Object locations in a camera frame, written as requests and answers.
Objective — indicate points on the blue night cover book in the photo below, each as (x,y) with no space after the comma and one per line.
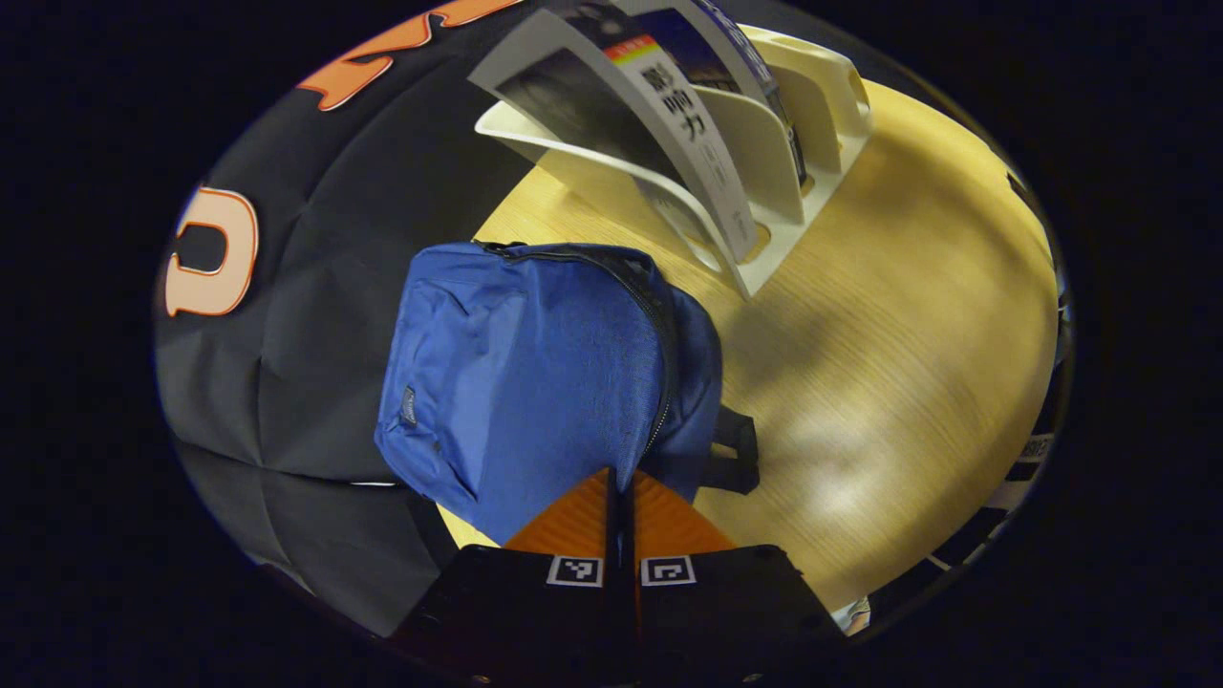
(697,53)

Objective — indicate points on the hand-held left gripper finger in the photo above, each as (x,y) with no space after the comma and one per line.
(614,545)
(628,545)

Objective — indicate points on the blue schoolbag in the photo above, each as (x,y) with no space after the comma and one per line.
(535,382)

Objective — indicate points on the white bookshelf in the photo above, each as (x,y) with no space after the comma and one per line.
(764,143)

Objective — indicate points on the grey portrait cover book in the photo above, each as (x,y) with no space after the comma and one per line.
(573,105)

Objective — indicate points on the black backdrop cloth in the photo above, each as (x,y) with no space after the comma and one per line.
(315,287)

